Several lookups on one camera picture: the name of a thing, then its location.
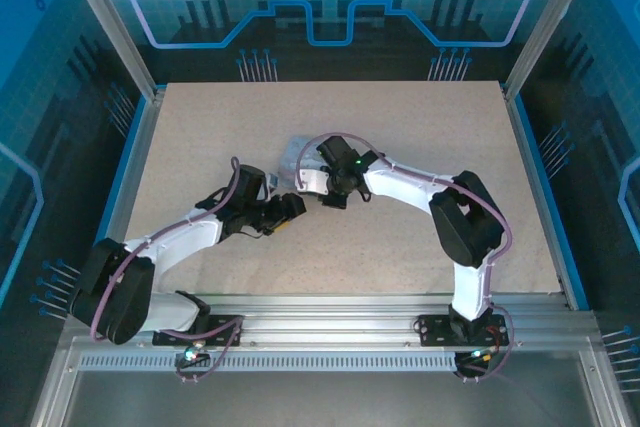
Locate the light blue printed tin box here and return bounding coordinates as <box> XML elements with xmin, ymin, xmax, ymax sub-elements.
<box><xmin>278</xmin><ymin>134</ymin><xmax>324</xmax><ymax>189</ymax></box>

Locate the small lit circuit board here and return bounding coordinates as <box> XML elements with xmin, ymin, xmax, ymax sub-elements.
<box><xmin>174</xmin><ymin>346</ymin><xmax>211</xmax><ymax>366</ymax></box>
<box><xmin>462</xmin><ymin>346</ymin><xmax>496</xmax><ymax>366</ymax></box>

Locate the grey metal base panel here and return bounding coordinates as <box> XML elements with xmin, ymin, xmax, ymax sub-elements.
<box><xmin>29</xmin><ymin>311</ymin><xmax>640</xmax><ymax>427</ymax></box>

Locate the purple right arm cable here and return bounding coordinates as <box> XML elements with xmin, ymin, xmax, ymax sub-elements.
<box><xmin>294</xmin><ymin>132</ymin><xmax>516</xmax><ymax>383</ymax></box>

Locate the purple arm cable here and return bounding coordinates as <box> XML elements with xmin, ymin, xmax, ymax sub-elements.
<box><xmin>294</xmin><ymin>132</ymin><xmax>516</xmax><ymax>383</ymax></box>
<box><xmin>91</xmin><ymin>156</ymin><xmax>245</xmax><ymax>384</ymax></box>

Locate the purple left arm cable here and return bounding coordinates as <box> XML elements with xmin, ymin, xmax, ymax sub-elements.
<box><xmin>91</xmin><ymin>156</ymin><xmax>245</xmax><ymax>384</ymax></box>

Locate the aluminium mounting rail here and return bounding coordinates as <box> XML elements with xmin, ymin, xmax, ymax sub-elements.
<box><xmin>189</xmin><ymin>292</ymin><xmax>596</xmax><ymax>348</ymax></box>

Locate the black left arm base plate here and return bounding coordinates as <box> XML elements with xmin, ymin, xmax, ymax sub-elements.
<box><xmin>152</xmin><ymin>314</ymin><xmax>245</xmax><ymax>348</ymax></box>

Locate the aluminium side rail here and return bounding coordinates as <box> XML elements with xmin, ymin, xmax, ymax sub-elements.
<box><xmin>102</xmin><ymin>86</ymin><xmax>167</xmax><ymax>268</ymax></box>
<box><xmin>502</xmin><ymin>85</ymin><xmax>589</xmax><ymax>311</ymax></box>

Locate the slotted grey cable duct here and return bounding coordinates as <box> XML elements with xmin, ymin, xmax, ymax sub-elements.
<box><xmin>79</xmin><ymin>354</ymin><xmax>469</xmax><ymax>373</ymax></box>

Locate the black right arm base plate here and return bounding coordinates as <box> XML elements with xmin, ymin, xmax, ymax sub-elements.
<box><xmin>417</xmin><ymin>314</ymin><xmax>506</xmax><ymax>348</ymax></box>

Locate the aluminium frame post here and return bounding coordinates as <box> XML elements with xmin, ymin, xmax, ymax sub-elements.
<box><xmin>53</xmin><ymin>0</ymin><xmax>166</xmax><ymax>101</ymax></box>
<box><xmin>502</xmin><ymin>0</ymin><xmax>604</xmax><ymax>101</ymax></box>

